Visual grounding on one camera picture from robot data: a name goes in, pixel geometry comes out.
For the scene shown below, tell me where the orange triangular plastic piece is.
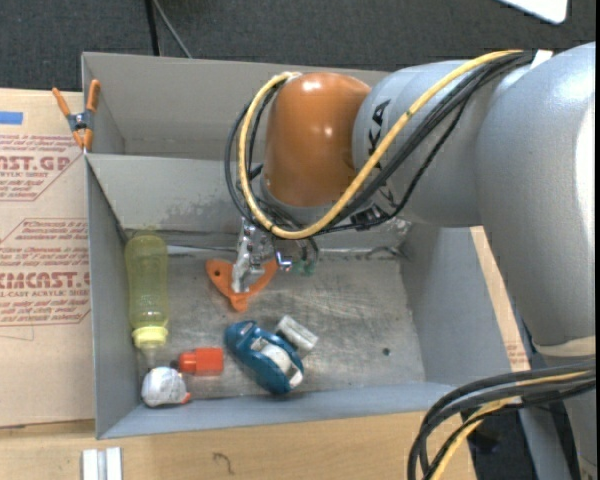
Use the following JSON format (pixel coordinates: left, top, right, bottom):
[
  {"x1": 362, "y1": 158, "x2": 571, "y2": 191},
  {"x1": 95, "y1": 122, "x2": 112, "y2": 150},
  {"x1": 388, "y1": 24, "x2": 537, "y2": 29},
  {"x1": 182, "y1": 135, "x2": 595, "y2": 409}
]
[{"x1": 204, "y1": 257, "x2": 280, "y2": 313}]

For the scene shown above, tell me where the white and grey ball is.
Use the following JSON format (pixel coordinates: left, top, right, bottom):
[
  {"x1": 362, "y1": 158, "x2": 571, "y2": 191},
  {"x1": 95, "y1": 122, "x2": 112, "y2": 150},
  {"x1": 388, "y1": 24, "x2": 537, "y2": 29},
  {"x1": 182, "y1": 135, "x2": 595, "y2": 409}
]
[{"x1": 140, "y1": 365, "x2": 193, "y2": 409}]

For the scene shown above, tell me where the pale grey block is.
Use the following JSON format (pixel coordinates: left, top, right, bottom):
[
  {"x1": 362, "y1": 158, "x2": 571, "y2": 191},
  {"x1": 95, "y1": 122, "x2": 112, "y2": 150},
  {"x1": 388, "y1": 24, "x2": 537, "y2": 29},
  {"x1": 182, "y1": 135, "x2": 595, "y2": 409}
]
[{"x1": 273, "y1": 314, "x2": 320, "y2": 354}]

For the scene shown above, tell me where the red-orange small cap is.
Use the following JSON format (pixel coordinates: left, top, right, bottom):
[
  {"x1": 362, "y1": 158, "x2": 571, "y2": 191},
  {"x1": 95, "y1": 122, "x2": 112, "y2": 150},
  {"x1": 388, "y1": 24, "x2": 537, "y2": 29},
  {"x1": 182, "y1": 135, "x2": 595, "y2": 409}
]
[{"x1": 176, "y1": 347, "x2": 225, "y2": 377}]

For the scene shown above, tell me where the blue tape dispenser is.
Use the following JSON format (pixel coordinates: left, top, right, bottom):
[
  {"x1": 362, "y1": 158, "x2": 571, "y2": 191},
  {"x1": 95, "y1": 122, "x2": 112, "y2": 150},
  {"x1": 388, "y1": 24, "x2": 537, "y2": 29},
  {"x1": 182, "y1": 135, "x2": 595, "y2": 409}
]
[{"x1": 223, "y1": 319, "x2": 306, "y2": 396}]

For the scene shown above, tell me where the brown cardboard board, red print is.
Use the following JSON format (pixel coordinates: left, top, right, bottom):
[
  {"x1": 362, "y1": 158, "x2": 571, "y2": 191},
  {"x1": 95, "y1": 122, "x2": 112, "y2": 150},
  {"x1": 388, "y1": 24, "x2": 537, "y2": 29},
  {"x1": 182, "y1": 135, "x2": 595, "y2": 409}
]
[{"x1": 0, "y1": 86, "x2": 97, "y2": 432}]

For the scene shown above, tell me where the yellow clear plastic bottle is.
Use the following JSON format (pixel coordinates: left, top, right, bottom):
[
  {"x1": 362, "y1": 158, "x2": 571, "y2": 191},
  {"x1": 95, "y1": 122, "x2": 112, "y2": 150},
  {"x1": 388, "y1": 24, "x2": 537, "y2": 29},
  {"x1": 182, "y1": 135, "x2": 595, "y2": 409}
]
[{"x1": 124, "y1": 232, "x2": 172, "y2": 365}]

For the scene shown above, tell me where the grey metal bin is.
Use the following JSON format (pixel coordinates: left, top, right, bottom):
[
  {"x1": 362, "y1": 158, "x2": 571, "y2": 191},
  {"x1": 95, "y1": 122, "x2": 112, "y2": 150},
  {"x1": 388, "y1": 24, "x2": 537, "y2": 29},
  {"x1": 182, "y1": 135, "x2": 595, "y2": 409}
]
[{"x1": 81, "y1": 51, "x2": 512, "y2": 441}]

